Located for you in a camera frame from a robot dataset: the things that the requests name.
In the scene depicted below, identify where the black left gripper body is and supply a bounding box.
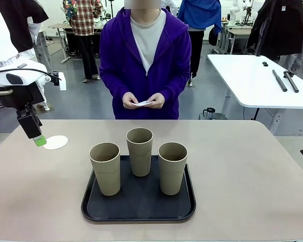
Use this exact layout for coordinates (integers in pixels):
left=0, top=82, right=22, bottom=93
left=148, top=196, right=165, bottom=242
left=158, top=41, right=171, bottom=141
left=0, top=82, right=45, bottom=111

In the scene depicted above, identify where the tan paper cup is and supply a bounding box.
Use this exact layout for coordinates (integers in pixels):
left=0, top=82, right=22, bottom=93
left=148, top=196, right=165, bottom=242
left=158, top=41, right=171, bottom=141
left=89, top=142, right=121, bottom=197
left=126, top=128, right=154, bottom=177
left=158, top=142, right=188, bottom=196

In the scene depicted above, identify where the person's left forearm purple sleeve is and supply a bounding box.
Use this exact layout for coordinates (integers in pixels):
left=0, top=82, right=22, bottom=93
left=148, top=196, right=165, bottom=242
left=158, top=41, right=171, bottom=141
left=161, top=73, right=192, bottom=101

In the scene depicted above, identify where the person's right forearm purple sleeve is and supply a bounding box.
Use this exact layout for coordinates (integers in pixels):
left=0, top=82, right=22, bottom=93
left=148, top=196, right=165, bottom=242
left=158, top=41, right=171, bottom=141
left=99, top=73, right=128, bottom=101

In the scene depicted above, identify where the person's right hand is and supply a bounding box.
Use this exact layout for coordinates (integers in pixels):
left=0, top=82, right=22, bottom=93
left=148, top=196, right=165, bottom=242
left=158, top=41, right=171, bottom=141
left=122, top=92, right=140, bottom=110

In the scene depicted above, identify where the person's left hand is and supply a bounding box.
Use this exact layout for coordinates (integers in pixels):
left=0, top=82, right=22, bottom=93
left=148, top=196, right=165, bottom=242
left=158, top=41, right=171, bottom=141
left=146, top=92, right=166, bottom=109

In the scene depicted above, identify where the person in grey trousers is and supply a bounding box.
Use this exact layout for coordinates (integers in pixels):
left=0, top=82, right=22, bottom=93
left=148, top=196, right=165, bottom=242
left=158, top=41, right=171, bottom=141
left=27, top=16, right=54, bottom=79

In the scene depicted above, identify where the person in black shirt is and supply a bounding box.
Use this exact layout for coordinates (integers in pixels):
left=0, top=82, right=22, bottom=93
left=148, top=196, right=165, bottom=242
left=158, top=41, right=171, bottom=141
left=0, top=0, right=51, bottom=111

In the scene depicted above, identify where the grey desk with metal legs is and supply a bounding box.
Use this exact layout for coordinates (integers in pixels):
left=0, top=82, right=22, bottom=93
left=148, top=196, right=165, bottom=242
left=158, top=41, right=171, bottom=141
left=47, top=23, right=75, bottom=64

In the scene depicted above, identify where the person in plaid shirt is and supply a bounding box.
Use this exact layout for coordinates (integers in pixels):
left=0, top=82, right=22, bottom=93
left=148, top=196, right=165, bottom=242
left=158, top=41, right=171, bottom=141
left=62, top=0, right=104, bottom=83

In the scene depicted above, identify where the person in purple hoodie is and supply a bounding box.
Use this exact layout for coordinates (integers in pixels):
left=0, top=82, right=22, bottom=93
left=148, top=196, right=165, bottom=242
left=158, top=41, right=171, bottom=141
left=98, top=7, right=192, bottom=120

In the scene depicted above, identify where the black plastic tray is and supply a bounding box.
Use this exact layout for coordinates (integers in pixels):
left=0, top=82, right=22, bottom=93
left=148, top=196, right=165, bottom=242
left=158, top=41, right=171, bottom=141
left=81, top=155, right=196, bottom=222

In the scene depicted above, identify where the grey round bin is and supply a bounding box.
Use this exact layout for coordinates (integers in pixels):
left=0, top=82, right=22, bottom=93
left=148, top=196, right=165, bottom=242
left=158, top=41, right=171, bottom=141
left=198, top=112, right=228, bottom=120

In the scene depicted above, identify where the person in blue jacket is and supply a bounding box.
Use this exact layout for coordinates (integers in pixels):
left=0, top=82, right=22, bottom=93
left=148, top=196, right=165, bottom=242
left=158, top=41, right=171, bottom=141
left=177, top=0, right=223, bottom=87

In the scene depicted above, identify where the grey desk with equipment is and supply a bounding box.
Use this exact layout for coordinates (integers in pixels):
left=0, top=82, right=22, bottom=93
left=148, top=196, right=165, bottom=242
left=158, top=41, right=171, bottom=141
left=218, top=24, right=253, bottom=55

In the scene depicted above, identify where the white table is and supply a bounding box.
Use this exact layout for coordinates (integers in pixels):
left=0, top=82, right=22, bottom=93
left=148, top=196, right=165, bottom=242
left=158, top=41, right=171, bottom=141
left=207, top=54, right=303, bottom=109

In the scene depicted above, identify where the person in black coat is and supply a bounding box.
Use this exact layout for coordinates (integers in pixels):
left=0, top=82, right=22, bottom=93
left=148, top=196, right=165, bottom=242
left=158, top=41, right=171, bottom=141
left=246, top=0, right=303, bottom=74

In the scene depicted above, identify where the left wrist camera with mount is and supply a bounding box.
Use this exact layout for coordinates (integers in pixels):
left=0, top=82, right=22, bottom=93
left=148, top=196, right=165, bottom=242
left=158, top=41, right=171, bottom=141
left=52, top=71, right=67, bottom=91

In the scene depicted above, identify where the black jug with handle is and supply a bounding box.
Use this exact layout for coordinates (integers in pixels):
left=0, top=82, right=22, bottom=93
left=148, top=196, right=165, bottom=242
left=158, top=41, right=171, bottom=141
left=203, top=107, right=216, bottom=119

